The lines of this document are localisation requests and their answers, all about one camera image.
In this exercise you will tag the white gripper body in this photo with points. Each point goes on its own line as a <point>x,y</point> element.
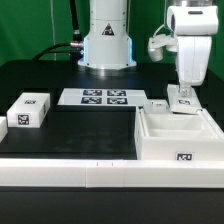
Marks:
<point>192,59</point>

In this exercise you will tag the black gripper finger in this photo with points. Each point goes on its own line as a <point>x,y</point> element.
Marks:
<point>185,91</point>

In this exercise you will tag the white cabinet door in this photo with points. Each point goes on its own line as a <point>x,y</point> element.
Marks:
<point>156,106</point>
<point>179,104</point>

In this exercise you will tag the white cabinet body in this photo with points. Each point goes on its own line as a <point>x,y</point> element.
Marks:
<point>179,137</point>

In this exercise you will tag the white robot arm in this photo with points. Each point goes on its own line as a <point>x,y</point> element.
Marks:
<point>191,23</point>

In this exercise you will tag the white cabinet top block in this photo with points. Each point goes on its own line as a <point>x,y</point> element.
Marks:
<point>29,110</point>

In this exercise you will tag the white base tag plate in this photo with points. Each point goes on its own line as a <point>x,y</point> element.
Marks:
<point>102,97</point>

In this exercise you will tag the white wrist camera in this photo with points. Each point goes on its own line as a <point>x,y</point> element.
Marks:
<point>157,43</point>

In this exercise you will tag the white left fence rail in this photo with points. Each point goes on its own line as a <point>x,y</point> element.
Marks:
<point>3,127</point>

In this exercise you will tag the white fence rail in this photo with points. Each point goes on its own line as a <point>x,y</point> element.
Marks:
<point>110,173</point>
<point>3,127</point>

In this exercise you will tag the white front fence rail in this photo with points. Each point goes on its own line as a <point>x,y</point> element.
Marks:
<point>110,173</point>

